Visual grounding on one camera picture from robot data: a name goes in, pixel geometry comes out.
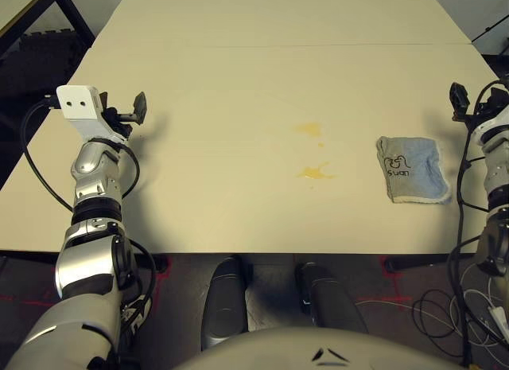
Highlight black foam floor mats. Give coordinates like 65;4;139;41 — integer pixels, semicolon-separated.
0;27;93;123

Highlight black floor cable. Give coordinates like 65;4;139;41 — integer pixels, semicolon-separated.
412;288;509;349

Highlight side table with black frame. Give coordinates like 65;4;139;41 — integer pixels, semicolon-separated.
0;0;97;49

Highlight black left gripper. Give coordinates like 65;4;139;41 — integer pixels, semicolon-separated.
99;92;148;141

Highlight black left elbow cable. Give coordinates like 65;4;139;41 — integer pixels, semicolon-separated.
115;234;157;335

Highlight grey right robot foot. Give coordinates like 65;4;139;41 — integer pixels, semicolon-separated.
296;261;369;336

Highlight blue grey printed rag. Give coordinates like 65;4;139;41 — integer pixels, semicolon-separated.
375;135;453;205

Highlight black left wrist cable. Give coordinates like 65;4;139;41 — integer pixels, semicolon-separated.
21;94;141;212

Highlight grey robot foot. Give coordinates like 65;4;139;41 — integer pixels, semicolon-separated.
296;261;369;336
200;257;250;352

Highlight red floor tape cross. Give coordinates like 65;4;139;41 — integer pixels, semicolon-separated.
153;259;173;296
377;256;411;304

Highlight black furniture base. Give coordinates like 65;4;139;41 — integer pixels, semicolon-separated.
470;16;509;56

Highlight white power adapter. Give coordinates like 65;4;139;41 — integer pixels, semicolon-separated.
482;300;509;327

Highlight white floor cable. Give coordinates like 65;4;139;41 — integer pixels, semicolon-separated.
352;262;509;347

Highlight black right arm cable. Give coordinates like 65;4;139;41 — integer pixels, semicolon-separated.
447;80;509;367

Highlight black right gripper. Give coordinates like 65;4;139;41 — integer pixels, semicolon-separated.
449;81;506;127

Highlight grey robot torso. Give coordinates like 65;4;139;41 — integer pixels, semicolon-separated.
170;325;467;370

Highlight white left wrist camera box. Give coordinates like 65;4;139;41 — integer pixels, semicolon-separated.
56;85;129;143

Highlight yellow liquid puddle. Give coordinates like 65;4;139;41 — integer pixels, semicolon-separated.
292;123;323;138
293;162;340;180

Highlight grey left robot foot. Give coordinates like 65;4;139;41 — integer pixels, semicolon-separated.
200;257;250;352

